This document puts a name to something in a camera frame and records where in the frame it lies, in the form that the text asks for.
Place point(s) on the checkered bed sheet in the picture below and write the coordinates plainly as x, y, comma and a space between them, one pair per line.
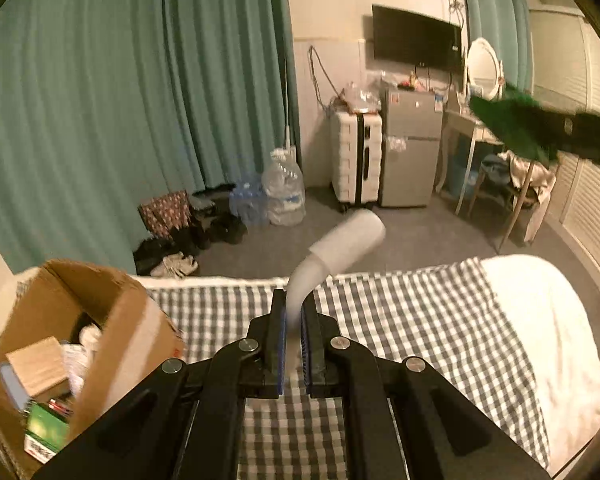
449, 315

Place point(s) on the light blue case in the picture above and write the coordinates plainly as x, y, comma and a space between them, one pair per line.
16, 392

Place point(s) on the oval vanity mirror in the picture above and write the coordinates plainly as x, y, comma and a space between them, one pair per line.
484, 70

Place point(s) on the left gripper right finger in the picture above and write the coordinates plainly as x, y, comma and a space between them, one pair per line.
403, 420

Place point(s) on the white duvet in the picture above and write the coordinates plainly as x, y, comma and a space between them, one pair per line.
549, 318

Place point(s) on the green curtain right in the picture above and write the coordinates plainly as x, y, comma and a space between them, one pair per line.
506, 25

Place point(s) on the pack of water bottles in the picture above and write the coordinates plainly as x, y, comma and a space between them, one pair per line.
248, 201

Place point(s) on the large clear water bottle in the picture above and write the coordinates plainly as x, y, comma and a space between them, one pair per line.
283, 185

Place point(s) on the black wall television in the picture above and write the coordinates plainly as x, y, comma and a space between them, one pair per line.
416, 39

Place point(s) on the green curtain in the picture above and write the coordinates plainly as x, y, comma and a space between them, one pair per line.
506, 25
106, 104

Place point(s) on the silver mini fridge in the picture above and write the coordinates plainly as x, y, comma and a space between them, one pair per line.
411, 134

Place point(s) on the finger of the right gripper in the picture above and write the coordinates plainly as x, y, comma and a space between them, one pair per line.
577, 134

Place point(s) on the white suitcase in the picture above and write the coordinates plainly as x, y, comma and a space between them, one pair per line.
356, 159

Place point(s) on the green packet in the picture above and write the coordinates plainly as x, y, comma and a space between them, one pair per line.
519, 122

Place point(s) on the tan flat box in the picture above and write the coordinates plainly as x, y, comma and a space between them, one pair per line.
39, 366

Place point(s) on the wooden chair with clothes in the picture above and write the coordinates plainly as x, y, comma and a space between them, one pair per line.
518, 184

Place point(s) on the brown cardboard box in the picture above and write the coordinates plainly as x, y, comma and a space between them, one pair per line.
112, 335

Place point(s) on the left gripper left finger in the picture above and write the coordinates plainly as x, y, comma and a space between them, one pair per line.
183, 421

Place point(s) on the patterned brown bag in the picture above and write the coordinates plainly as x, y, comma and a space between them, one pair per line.
162, 214

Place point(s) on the green white medicine box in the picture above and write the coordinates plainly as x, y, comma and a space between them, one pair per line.
45, 430

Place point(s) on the green curtain left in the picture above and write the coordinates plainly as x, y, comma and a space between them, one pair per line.
106, 104

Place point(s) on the white dressing table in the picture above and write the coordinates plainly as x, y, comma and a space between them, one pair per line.
461, 134

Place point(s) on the white sneakers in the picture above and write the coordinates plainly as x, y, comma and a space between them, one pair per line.
176, 266

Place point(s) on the white bent tube bottle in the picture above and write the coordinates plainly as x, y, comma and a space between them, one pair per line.
355, 236

